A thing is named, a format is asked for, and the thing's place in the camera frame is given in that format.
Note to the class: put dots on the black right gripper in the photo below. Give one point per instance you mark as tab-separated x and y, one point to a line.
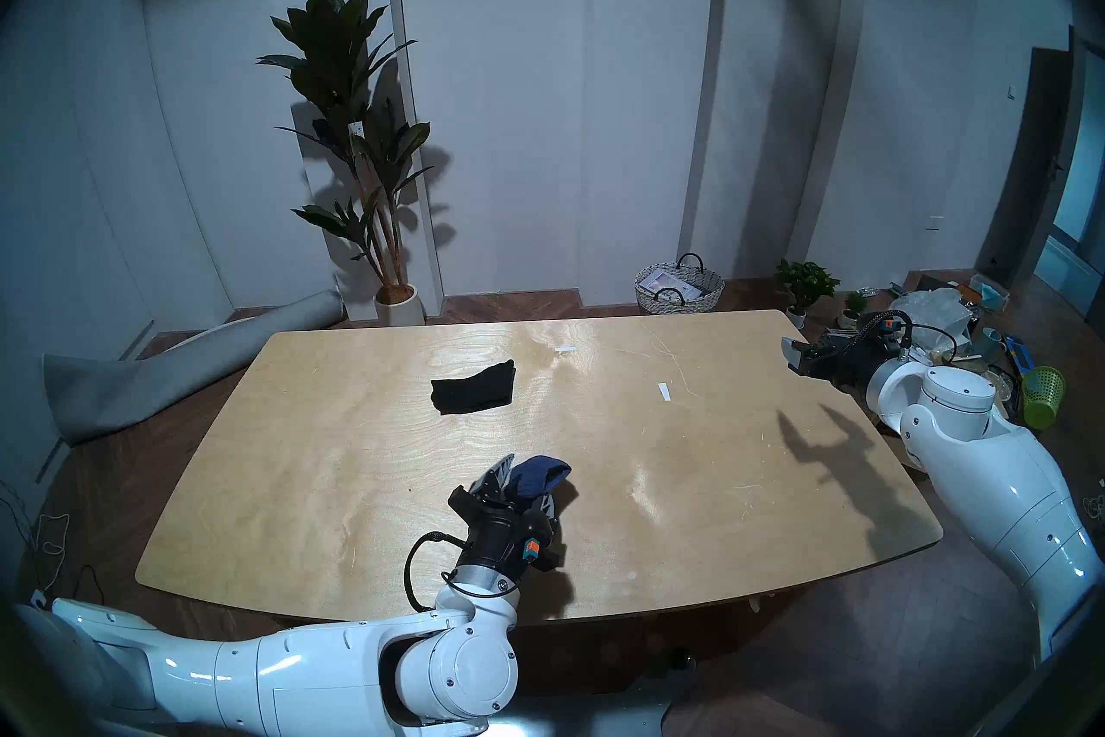
844	366

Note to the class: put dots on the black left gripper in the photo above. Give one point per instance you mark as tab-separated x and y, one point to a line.
492	532

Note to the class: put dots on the blue beige-striped ankle sock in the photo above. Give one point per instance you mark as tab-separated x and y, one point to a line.
539	474

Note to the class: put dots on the black ankle sock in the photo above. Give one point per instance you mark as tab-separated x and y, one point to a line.
470	390

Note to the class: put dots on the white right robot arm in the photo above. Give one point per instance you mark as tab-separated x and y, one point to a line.
993	485

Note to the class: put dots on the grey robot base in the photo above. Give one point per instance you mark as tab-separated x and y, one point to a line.
587	714

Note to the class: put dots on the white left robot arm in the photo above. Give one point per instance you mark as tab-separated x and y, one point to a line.
302	670

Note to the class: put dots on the tiny potted plant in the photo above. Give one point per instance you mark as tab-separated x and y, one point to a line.
855	303

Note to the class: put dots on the small bushy potted plant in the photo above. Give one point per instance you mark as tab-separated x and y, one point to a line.
807	279

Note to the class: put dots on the magazine in basket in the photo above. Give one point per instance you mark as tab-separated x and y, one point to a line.
673	283

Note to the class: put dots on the clear crumpled plastic bag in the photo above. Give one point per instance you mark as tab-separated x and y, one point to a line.
937	303

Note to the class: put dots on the teal cup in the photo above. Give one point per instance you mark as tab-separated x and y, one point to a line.
987	344

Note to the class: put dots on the white plant pot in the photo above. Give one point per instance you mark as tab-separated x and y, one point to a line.
399	308

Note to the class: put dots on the blue flat box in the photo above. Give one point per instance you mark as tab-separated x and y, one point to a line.
1020	355

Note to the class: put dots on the green plastic mesh basket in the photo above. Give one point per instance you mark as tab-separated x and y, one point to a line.
1043	394

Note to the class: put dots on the dark wooden door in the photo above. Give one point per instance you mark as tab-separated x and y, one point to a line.
1027	165

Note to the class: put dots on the rolled grey carpet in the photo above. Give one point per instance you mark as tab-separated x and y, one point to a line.
121	390

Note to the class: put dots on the tall dark-leaved plant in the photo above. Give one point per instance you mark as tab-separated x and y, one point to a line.
332	53

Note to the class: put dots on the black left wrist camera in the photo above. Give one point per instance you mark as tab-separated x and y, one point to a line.
539	550

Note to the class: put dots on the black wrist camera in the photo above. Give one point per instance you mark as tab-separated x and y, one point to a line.
885	331
539	550

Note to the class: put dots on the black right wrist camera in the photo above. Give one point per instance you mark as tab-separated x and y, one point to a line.
885	331

